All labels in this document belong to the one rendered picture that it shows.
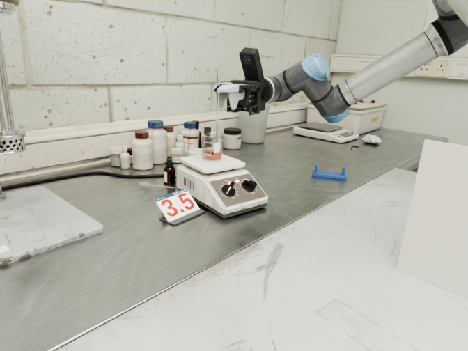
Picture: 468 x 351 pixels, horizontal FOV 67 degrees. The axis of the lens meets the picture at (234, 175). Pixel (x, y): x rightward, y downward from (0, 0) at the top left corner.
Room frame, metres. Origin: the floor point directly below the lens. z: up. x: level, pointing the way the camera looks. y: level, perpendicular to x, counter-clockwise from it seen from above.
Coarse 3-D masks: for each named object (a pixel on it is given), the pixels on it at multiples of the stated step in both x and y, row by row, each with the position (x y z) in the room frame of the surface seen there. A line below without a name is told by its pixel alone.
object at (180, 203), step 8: (184, 192) 0.73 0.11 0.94; (168, 200) 0.69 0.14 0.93; (176, 200) 0.70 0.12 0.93; (184, 200) 0.71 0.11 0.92; (192, 200) 0.72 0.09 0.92; (168, 208) 0.67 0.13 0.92; (176, 208) 0.68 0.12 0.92; (184, 208) 0.69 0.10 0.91; (192, 208) 0.70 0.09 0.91; (168, 216) 0.65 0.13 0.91
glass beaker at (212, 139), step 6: (204, 132) 0.81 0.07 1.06; (210, 132) 0.80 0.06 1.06; (216, 132) 0.80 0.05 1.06; (222, 132) 0.82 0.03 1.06; (204, 138) 0.81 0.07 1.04; (210, 138) 0.80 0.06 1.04; (216, 138) 0.80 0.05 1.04; (222, 138) 0.82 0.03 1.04; (204, 144) 0.81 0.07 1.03; (210, 144) 0.80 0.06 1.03; (216, 144) 0.80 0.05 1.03; (222, 144) 0.82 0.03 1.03; (204, 150) 0.81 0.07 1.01; (210, 150) 0.80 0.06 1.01; (216, 150) 0.81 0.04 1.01; (204, 156) 0.81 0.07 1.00; (210, 156) 0.80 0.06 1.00; (216, 156) 0.81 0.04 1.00
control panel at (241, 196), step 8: (240, 176) 0.78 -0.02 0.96; (248, 176) 0.78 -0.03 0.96; (216, 184) 0.72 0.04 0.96; (224, 184) 0.73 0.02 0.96; (240, 184) 0.75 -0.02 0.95; (216, 192) 0.70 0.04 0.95; (240, 192) 0.73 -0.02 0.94; (248, 192) 0.74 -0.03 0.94; (256, 192) 0.75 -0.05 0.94; (224, 200) 0.69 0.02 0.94; (232, 200) 0.70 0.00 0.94; (240, 200) 0.71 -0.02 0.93; (248, 200) 0.71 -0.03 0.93
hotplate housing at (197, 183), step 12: (180, 168) 0.81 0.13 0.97; (192, 168) 0.80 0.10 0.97; (240, 168) 0.82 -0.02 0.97; (180, 180) 0.80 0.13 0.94; (192, 180) 0.76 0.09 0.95; (204, 180) 0.73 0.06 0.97; (192, 192) 0.76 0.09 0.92; (204, 192) 0.72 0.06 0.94; (264, 192) 0.76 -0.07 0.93; (204, 204) 0.73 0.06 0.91; (216, 204) 0.69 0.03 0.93; (240, 204) 0.70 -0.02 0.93; (252, 204) 0.72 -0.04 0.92; (264, 204) 0.75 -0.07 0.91; (228, 216) 0.68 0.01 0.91
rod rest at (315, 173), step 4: (316, 164) 1.01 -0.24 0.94; (316, 168) 1.01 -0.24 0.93; (344, 168) 0.99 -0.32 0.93; (312, 172) 1.02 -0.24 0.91; (316, 172) 1.01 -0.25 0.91; (320, 172) 1.02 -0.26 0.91; (324, 172) 1.02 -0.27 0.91; (328, 172) 1.02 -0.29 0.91; (332, 172) 1.02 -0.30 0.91; (344, 172) 0.99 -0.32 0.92; (316, 176) 1.00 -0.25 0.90; (320, 176) 1.00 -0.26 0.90; (324, 176) 1.00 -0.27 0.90; (328, 176) 0.99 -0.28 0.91; (332, 176) 0.99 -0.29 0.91; (336, 176) 0.99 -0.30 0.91; (340, 176) 0.99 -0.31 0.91; (344, 176) 0.99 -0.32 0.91
